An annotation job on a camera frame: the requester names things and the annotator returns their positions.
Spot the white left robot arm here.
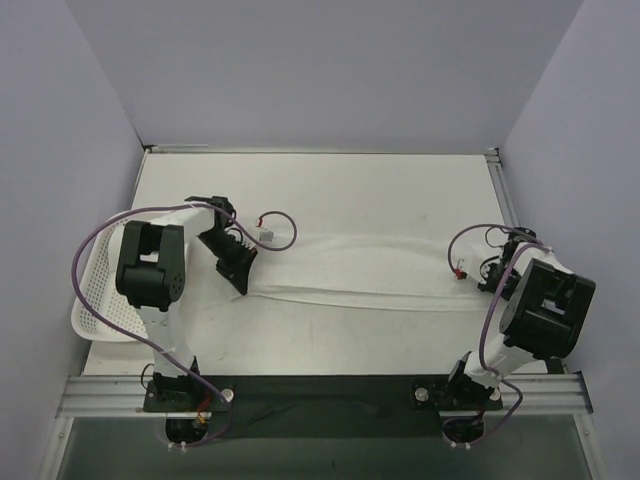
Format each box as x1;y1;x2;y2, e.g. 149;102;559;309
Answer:
115;196;257;412

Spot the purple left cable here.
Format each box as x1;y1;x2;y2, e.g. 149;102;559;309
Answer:
72;204;299;446

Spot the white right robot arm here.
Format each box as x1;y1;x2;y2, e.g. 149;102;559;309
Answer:
443;224;596;410

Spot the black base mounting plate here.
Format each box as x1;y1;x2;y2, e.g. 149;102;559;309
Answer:
142;375;503;444

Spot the aluminium front rail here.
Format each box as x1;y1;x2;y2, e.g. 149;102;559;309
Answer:
56;373;593;418

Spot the white perforated plastic basket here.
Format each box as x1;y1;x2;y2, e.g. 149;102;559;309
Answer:
71;212;155;342

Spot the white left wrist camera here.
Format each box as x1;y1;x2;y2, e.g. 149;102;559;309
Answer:
255;224;274;244

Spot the white towel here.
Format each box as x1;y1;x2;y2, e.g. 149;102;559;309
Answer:
189;232;494;316

